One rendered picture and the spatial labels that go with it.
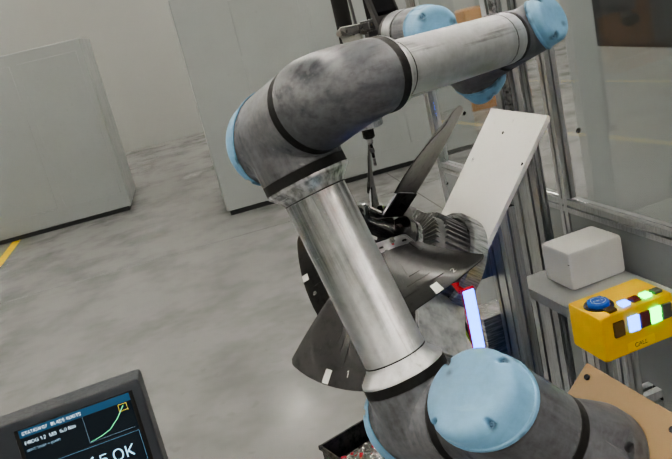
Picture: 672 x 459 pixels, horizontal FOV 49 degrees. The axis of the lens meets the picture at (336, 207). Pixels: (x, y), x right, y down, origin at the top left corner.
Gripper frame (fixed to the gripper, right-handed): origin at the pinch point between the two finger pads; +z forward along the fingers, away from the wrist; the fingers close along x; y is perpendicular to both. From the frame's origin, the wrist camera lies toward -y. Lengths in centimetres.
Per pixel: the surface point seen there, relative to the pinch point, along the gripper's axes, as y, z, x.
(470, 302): 50, -28, 0
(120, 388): 42, -33, -60
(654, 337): 67, -33, 32
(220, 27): -7, 549, 55
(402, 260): 48.3, -2.8, -2.8
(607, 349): 66, -33, 22
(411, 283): 50, -11, -5
